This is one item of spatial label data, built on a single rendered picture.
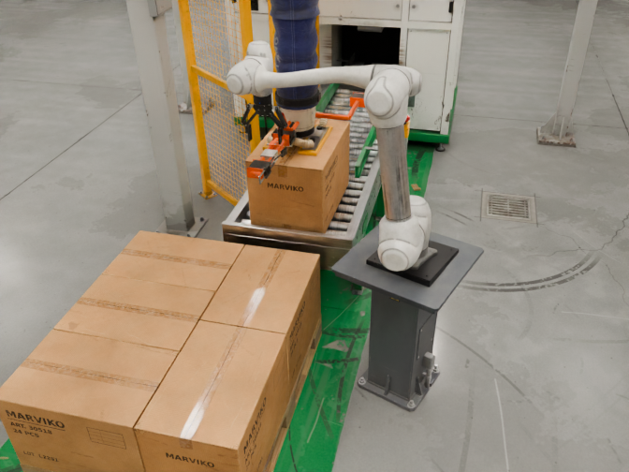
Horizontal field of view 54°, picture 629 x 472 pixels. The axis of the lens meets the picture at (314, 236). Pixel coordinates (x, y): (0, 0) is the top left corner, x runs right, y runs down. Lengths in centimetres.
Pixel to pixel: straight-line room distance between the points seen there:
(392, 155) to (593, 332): 188
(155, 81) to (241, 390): 211
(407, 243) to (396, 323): 56
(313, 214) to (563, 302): 160
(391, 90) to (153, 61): 202
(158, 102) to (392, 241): 205
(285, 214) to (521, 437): 154
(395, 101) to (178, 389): 134
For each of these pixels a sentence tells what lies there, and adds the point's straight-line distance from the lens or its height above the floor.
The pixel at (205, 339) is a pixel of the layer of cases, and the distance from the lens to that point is 266.
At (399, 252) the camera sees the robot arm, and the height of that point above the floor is 99.
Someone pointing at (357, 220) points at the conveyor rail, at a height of 59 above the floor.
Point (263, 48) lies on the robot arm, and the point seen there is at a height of 162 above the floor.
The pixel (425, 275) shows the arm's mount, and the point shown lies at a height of 78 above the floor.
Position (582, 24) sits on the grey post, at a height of 99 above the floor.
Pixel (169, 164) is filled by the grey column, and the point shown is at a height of 53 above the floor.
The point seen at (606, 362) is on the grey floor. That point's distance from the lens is 357.
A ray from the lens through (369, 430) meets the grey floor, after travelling 299.
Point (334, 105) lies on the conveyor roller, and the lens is 482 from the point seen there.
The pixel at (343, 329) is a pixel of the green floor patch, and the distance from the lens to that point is 346.
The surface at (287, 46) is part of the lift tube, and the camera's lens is 302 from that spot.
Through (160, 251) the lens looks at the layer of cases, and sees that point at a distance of 322.
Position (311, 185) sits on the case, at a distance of 304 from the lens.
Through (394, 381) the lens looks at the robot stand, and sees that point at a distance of 306.
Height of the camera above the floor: 233
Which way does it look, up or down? 34 degrees down
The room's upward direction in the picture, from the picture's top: 1 degrees counter-clockwise
